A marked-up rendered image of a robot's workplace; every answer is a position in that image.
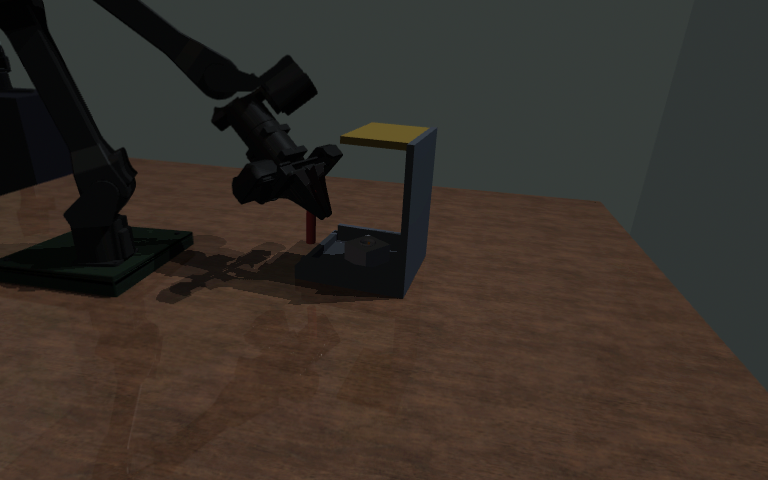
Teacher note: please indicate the dark red peg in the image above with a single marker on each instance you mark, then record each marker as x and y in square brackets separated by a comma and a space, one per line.
[310, 228]

